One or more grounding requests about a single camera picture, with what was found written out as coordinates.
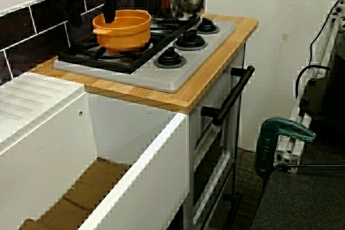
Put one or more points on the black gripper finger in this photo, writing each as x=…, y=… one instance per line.
x=110, y=6
x=70, y=12

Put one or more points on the orange plastic toy pot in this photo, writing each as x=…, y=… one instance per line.
x=124, y=36

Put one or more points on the dark tile backsplash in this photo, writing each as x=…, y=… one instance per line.
x=48, y=20

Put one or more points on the black burner grate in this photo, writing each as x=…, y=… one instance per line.
x=184, y=28
x=94, y=64

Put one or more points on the black stove knob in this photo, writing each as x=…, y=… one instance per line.
x=208, y=26
x=190, y=40
x=169, y=59

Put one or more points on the grey toy stove plate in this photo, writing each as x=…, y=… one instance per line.
x=161, y=79

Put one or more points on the white ribbed drainboard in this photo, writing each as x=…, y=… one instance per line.
x=32, y=98

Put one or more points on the wooden countertop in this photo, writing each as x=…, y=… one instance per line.
x=215, y=73

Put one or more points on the white toy oven front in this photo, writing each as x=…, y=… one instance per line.
x=215, y=90

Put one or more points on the brown cardboard piece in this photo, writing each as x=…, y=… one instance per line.
x=89, y=187

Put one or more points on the white sink basin box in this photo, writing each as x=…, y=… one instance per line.
x=151, y=187

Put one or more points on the green clamp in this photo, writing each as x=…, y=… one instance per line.
x=265, y=149

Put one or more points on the dark machine base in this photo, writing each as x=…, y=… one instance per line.
x=334, y=92

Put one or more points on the aluminium frame rail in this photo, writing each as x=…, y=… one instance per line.
x=289, y=157

